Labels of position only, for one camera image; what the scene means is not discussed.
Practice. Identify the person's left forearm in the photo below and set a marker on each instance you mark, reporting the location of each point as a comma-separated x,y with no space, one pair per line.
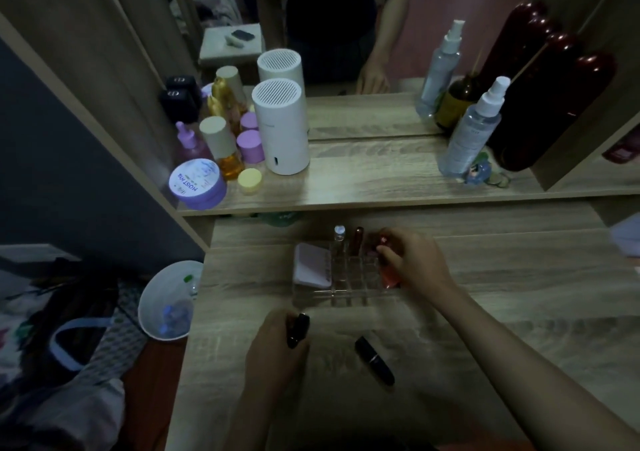
260,423

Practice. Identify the clear capped lip tube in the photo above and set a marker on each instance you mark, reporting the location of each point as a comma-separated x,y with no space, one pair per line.
340,236

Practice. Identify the dark red lipstick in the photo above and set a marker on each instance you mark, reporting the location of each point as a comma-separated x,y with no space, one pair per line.
356,241

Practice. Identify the small yellow jar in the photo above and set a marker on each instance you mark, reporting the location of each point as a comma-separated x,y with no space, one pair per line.
250,181

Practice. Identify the person's right forearm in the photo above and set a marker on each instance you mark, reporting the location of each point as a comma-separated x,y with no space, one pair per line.
520,365

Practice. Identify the clear acrylic cosmetics organizer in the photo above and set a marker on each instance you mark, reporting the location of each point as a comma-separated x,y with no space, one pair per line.
350,286

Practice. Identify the wall mirror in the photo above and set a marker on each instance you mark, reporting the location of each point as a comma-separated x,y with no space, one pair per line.
340,26

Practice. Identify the red lip gloss tube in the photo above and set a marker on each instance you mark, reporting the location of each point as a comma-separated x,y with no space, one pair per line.
389,275

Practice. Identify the dark amber bottle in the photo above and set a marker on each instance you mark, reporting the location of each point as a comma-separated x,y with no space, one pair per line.
454,103

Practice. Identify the person's right fingers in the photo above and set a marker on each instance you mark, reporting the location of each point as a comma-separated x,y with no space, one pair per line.
395,253

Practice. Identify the person's left hand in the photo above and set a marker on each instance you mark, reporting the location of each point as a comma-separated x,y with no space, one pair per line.
272,355

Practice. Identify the golden glass bottle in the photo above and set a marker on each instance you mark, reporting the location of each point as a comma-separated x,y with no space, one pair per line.
227,103

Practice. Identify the dark red glossy container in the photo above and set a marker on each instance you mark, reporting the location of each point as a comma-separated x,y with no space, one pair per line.
550,101

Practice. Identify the white plastic bin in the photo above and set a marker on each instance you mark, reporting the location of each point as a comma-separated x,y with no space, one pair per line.
170,301

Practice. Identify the dark lipstick tube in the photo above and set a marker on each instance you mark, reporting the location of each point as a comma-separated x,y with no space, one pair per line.
297,329

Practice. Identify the pink compact case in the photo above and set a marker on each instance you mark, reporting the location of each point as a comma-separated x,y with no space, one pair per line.
311,265

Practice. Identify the person's right hand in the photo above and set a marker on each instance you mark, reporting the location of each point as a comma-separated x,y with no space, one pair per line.
422,266

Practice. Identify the purple dropper bottle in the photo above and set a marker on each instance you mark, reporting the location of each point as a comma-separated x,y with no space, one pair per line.
189,143

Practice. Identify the purple jar with white lid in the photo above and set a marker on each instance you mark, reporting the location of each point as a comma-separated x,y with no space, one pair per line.
196,185

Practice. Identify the black lipstick tube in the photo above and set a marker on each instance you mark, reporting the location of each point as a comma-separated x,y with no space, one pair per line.
375,360

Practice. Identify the white cylindrical humidifier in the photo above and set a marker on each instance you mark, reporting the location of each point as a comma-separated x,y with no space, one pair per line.
281,126

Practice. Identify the small blue green figurine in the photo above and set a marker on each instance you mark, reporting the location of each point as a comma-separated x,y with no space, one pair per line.
482,173

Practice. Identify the wooden shelf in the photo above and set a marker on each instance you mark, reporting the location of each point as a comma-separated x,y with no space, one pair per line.
380,176

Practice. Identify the person's left fingers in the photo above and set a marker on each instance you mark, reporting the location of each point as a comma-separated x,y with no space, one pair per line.
292,345

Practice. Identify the amber bottle with cream cap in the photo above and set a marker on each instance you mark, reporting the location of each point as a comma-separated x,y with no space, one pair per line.
222,146

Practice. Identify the black round jar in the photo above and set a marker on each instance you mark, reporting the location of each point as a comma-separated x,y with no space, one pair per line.
177,106

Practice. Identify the clear spray bottle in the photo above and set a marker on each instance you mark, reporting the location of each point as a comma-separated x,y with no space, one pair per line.
470,136

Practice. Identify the small purple capped jar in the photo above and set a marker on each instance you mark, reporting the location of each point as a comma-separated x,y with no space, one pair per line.
249,122

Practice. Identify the pile of bags and clothes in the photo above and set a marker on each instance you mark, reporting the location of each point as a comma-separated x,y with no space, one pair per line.
60,360

